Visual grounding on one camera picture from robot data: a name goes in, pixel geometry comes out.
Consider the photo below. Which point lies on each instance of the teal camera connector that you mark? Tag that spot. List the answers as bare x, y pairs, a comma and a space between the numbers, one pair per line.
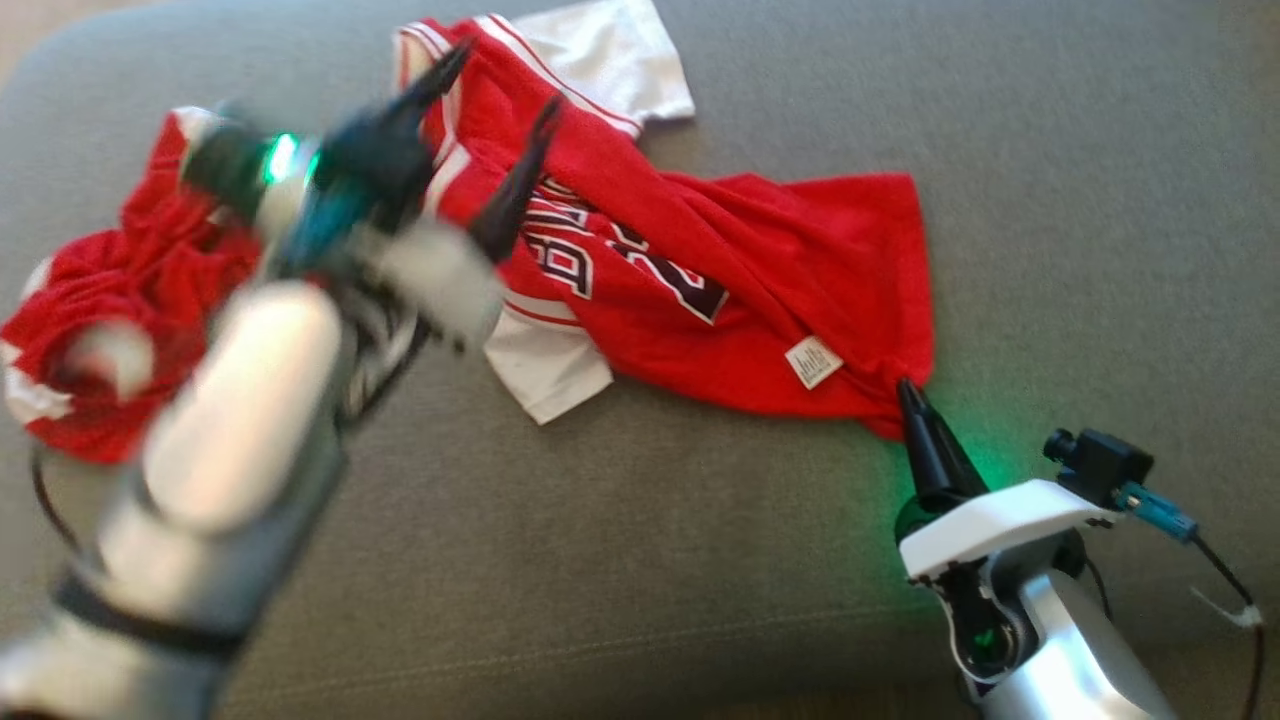
1155, 512
325, 225

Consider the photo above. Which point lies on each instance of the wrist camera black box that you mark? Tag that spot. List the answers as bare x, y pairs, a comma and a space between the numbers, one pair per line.
375, 165
1105, 465

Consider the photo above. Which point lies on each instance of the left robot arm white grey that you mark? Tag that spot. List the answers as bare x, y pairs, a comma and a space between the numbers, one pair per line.
230, 420

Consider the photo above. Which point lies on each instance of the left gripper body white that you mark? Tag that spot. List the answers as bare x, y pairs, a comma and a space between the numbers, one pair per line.
440, 280

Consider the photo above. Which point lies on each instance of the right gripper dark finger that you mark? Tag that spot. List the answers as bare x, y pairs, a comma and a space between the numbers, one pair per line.
935, 460

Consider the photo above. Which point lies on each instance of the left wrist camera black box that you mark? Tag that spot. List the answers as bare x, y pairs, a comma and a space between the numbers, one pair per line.
375, 165

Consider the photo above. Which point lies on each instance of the grey sofa seat cushion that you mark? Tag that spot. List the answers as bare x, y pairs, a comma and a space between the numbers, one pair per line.
700, 520

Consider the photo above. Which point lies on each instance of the right teal camera connector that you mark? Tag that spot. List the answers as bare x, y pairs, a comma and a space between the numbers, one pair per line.
1155, 512

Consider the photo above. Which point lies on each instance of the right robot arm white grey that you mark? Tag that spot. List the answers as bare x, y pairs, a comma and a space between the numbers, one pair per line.
1080, 660

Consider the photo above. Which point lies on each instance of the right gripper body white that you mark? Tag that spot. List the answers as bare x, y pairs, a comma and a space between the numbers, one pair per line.
1000, 520

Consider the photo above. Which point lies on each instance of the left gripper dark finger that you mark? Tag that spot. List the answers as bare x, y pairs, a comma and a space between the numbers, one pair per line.
515, 190
430, 90

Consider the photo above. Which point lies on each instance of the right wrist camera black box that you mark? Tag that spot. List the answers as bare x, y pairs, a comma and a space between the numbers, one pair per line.
1105, 465

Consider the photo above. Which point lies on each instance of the red basketball jersey white sleeves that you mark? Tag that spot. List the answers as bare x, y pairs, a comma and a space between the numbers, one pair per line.
800, 270

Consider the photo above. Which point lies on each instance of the left teal camera connector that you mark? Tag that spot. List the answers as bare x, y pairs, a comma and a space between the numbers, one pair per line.
325, 225

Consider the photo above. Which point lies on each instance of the red mesh shorts white trim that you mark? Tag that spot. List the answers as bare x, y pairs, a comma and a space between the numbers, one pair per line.
130, 270

